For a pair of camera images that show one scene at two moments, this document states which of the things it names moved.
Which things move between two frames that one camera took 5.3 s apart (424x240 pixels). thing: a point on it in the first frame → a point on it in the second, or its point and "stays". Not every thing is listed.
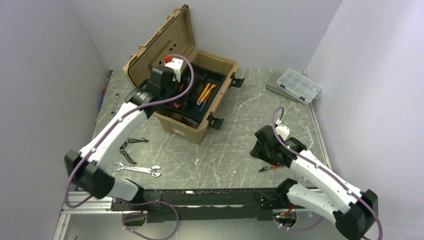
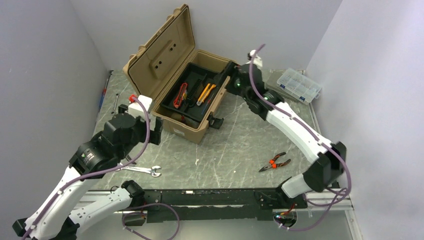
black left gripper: [174, 83] → [155, 135]
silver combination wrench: [151, 170] stays
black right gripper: [258, 150] → [235, 74]
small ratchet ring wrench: [113, 113] stays
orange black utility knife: [205, 94] stays
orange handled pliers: [269, 165] stays
